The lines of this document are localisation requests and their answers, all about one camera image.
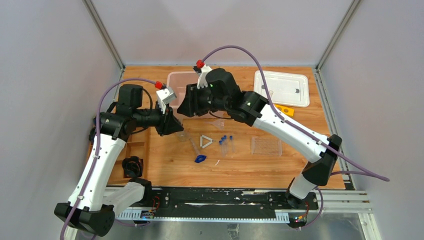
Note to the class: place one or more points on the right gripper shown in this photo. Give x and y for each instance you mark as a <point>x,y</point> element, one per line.
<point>190,106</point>

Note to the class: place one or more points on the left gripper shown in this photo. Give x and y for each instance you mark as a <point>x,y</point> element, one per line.
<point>162,122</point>

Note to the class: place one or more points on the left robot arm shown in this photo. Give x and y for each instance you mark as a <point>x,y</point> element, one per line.
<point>87,209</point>

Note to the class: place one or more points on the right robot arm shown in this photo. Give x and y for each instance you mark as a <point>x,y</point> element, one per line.
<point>217,90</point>

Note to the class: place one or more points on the small glass flask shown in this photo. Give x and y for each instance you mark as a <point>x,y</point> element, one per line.
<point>182,136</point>

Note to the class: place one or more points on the clear plastic funnel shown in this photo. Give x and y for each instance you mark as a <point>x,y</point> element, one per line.
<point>218,123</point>

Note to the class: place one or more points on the glass graduated tube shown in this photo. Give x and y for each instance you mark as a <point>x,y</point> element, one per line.
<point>195,147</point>

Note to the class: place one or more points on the wooden compartment tray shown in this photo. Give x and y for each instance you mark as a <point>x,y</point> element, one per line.
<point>135,147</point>

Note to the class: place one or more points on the clay pipe triangle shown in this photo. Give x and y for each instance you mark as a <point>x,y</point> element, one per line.
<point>205,141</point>

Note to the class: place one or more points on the blue capped tube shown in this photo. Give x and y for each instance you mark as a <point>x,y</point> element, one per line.
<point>224,142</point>
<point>232,143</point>
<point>222,147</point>

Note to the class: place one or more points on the blue plastic clip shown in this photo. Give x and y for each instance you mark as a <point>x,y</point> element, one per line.
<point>200,158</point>

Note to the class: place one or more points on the rolled dark floral tie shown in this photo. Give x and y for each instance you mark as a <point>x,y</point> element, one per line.
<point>132,167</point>

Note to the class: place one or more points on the clear well plate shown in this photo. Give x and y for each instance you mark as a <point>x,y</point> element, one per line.
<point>266,146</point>

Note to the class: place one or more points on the white plastic lid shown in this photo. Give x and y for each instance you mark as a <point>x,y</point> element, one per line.
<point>290,89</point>

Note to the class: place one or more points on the yellow test tube rack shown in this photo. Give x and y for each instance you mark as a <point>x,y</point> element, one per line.
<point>286,110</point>

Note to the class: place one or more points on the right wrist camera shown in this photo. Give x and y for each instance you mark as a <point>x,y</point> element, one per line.
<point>202,72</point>

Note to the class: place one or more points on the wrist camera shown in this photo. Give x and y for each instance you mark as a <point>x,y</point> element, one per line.
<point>165,97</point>
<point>202,72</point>

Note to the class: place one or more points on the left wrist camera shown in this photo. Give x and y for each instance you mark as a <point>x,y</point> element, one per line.
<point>165,97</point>

